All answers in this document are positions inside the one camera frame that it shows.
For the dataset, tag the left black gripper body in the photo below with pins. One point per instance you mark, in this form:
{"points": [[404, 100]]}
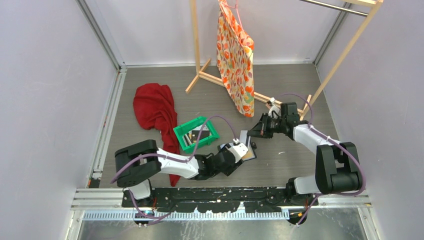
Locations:
{"points": [[227, 171]]}

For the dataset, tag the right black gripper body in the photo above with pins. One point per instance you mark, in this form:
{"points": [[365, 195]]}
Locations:
{"points": [[275, 125]]}

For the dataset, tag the silver white credit card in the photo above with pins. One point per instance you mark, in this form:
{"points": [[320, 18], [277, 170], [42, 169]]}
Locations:
{"points": [[243, 137]]}

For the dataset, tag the black card holder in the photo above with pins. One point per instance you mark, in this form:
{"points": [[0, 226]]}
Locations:
{"points": [[250, 155]]}

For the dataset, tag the green plastic bin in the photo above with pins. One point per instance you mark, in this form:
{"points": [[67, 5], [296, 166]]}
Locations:
{"points": [[180, 130]]}

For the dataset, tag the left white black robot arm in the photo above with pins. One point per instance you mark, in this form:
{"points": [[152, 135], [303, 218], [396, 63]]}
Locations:
{"points": [[137, 163]]}

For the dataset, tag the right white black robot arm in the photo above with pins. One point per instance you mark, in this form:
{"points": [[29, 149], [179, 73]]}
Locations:
{"points": [[337, 169]]}

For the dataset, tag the orange floral tote bag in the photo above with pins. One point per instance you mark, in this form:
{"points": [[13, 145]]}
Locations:
{"points": [[234, 60]]}

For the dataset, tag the red cloth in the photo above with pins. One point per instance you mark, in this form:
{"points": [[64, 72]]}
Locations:
{"points": [[154, 108]]}

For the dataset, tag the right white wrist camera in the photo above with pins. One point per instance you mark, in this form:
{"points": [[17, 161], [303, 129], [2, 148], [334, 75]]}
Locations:
{"points": [[273, 109]]}

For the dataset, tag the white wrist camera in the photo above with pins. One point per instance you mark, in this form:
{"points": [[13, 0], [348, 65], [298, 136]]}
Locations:
{"points": [[273, 109], [238, 150]]}

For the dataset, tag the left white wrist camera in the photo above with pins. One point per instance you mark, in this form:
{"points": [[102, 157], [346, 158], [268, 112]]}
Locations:
{"points": [[238, 150]]}

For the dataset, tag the pink wire hanger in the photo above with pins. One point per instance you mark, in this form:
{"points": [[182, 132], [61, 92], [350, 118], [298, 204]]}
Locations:
{"points": [[236, 8]]}

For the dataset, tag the perforated metal rail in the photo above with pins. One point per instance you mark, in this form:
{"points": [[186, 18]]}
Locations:
{"points": [[133, 215]]}

